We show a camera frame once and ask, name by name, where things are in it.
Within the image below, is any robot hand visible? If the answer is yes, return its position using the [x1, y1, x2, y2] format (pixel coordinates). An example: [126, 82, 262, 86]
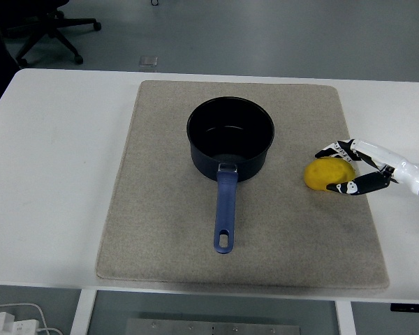
[314, 137, 419, 196]

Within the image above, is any yellow potato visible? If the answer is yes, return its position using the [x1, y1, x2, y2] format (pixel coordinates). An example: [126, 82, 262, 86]
[303, 156, 356, 192]

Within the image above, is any white table leg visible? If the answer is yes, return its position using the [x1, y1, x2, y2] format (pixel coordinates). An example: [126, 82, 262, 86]
[335, 299, 357, 335]
[69, 288, 98, 335]

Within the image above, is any beige fabric mat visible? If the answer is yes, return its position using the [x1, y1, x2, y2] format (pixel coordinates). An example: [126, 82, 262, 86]
[95, 80, 390, 289]

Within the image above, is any grey metal plate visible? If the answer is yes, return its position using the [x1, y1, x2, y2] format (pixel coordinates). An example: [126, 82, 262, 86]
[126, 317, 301, 335]

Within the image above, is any black office chair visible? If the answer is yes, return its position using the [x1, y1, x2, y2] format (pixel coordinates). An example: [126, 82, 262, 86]
[5, 0, 102, 67]

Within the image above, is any white power strip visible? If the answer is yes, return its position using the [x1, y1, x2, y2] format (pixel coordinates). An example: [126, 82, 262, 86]
[0, 311, 40, 335]

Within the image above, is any blue pot with handle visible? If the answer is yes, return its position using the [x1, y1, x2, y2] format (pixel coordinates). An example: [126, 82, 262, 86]
[186, 96, 276, 255]

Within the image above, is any white power cable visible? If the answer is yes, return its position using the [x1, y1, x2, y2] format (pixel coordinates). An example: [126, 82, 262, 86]
[0, 302, 62, 335]

